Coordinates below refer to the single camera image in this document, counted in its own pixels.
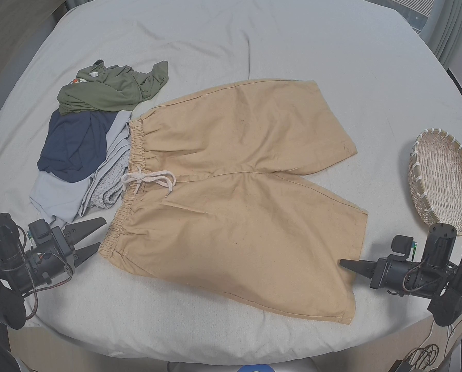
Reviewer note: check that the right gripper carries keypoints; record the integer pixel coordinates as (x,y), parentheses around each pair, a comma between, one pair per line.
(389,275)

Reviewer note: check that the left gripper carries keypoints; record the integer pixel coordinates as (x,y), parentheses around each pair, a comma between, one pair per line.
(47,266)

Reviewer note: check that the tan shorts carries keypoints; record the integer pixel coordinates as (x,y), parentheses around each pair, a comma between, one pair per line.
(234,207)

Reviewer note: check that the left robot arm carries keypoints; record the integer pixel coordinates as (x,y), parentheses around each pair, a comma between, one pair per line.
(2,238)

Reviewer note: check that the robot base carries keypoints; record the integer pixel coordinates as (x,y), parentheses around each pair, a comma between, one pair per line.
(254,364)

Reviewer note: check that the dark blue garment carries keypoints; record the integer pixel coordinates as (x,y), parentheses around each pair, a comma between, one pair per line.
(72,145)

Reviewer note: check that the round woven basket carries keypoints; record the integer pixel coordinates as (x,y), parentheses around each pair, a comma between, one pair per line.
(444,176)

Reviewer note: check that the green garment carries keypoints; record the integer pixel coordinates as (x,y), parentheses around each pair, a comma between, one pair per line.
(107,91)

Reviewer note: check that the black power adapter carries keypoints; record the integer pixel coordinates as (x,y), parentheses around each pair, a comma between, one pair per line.
(401,365)

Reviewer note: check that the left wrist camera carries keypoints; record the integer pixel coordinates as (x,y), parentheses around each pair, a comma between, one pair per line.
(39,231)

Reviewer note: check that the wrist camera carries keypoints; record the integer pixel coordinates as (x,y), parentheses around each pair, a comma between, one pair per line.
(39,231)
(403,244)

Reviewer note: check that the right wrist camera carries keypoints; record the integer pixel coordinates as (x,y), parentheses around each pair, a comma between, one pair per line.
(403,244)

